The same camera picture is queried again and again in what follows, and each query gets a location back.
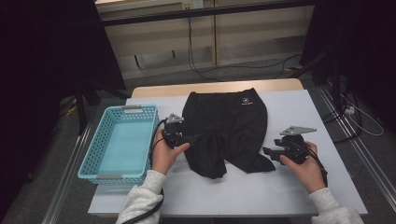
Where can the aluminium floor rail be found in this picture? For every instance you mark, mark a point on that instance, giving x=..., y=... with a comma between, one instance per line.
x=373, y=174
x=62, y=186

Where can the white power plug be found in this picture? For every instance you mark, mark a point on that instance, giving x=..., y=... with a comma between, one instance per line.
x=349, y=110

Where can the black curtain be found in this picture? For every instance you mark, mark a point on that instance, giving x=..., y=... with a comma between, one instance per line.
x=367, y=31
x=31, y=62

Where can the person's right hand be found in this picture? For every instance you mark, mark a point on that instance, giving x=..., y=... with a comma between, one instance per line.
x=308, y=174

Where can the person's left hand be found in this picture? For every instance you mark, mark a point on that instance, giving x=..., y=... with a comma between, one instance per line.
x=163, y=158

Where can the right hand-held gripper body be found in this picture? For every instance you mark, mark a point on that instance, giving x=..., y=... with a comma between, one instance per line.
x=292, y=146

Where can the black horizontal bar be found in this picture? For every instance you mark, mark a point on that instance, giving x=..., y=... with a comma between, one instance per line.
x=199, y=12

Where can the black shorts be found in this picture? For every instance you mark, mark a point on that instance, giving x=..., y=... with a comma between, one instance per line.
x=227, y=130

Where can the white wall socket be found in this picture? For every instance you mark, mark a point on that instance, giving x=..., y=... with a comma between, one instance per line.
x=196, y=4

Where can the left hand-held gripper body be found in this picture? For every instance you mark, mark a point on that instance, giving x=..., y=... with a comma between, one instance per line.
x=174, y=132

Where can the white table mat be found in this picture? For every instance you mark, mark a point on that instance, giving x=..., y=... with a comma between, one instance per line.
x=311, y=109

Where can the light blue plastic basket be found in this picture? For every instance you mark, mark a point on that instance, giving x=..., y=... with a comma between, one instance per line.
x=124, y=146

